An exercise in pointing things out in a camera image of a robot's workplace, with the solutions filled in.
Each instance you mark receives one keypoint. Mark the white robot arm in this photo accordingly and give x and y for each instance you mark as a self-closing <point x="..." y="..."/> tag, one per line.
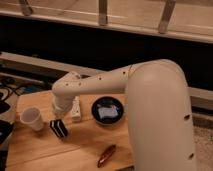
<point x="158" y="108"/>

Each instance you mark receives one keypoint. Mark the black and white eraser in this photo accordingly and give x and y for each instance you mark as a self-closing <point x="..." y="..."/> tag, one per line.
<point x="58" y="127"/>

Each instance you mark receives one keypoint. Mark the black round bowl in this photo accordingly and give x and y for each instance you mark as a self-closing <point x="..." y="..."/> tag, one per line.
<point x="107" y="101"/>

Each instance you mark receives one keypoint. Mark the white tube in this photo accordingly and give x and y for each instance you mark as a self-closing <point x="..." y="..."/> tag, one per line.
<point x="75" y="111"/>

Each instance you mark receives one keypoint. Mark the wooden table board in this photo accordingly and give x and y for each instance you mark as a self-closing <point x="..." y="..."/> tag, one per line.
<point x="79" y="151"/>

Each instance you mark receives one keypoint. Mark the reddish brown pen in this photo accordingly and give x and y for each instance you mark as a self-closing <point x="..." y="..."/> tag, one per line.
<point x="108" y="152"/>

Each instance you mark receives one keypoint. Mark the white plastic cup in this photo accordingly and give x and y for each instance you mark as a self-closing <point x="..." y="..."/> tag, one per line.
<point x="32" y="117"/>

